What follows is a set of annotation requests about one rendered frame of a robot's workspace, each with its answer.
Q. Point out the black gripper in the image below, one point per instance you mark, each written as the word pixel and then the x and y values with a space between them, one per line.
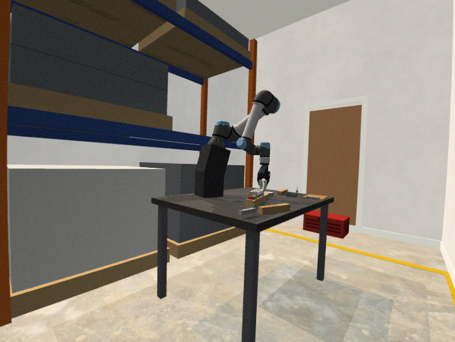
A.
pixel 266 177

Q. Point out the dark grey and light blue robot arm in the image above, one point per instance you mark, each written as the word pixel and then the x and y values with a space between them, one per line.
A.
pixel 246 127

